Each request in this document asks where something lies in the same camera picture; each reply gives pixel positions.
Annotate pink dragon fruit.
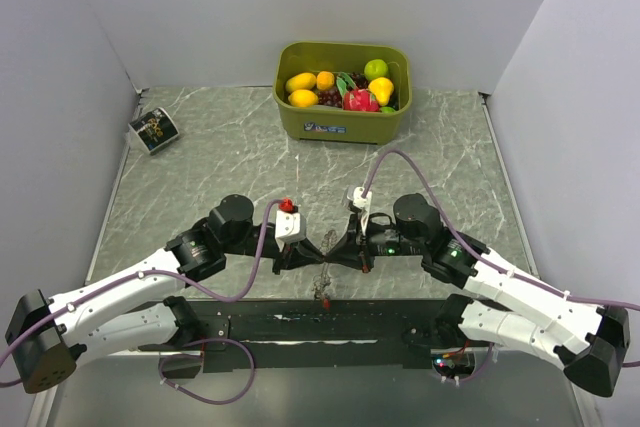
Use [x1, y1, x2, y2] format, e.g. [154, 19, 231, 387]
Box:
[342, 89, 380, 112]

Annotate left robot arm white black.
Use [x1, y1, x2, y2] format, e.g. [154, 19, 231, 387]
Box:
[1, 194, 323, 394]

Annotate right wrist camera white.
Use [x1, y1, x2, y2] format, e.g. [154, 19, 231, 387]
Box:
[344, 186, 372, 233]

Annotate orange fruit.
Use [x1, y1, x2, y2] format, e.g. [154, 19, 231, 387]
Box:
[316, 71, 335, 92]

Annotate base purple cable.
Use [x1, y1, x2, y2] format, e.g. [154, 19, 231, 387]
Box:
[158, 338, 256, 406]

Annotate yellow mango lower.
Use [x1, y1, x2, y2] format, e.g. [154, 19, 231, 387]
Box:
[288, 89, 319, 108]

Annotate yellow mango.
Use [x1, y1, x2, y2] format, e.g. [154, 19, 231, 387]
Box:
[288, 89, 319, 108]
[285, 72, 317, 93]

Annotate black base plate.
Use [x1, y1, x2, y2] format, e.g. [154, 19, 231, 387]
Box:
[137, 298, 501, 373]

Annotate black printed can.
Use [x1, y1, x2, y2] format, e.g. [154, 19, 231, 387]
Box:
[128, 108, 180, 155]

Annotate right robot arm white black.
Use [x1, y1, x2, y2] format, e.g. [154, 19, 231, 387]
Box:
[326, 187, 630, 398]

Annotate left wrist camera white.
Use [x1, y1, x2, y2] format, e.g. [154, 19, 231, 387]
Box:
[274, 198, 306, 250]

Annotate yellow pear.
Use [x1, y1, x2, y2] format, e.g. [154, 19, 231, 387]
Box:
[368, 77, 395, 107]

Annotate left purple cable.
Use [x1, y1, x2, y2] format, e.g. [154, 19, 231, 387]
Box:
[0, 198, 289, 388]

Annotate olive green plastic bin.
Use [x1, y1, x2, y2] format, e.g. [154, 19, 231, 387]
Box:
[273, 41, 412, 145]

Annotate green apple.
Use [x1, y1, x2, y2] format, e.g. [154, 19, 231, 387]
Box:
[364, 59, 389, 82]

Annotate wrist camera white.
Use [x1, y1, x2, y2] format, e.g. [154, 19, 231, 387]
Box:
[274, 198, 306, 250]
[344, 186, 372, 233]

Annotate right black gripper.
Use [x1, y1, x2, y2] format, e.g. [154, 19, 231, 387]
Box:
[324, 212, 425, 273]

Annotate yellow mango upper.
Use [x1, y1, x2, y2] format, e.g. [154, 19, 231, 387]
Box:
[285, 72, 317, 93]

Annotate metal keyring disc with rings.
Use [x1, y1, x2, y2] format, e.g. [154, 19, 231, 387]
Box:
[312, 229, 338, 302]

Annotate dark red grapes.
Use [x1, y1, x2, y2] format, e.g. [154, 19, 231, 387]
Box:
[316, 72, 368, 108]

